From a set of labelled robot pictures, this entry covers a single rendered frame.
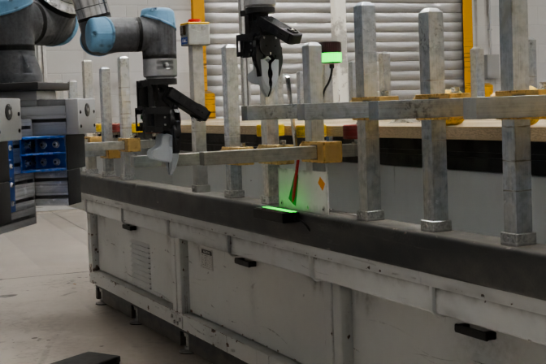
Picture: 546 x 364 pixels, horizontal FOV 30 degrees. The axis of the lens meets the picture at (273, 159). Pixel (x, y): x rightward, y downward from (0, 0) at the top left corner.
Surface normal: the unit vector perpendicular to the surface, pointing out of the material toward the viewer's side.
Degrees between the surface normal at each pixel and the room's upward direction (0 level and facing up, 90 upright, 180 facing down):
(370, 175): 90
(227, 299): 90
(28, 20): 90
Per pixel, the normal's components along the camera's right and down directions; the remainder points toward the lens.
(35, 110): -0.15, 0.06
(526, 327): -0.90, 0.05
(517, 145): 0.44, 0.04
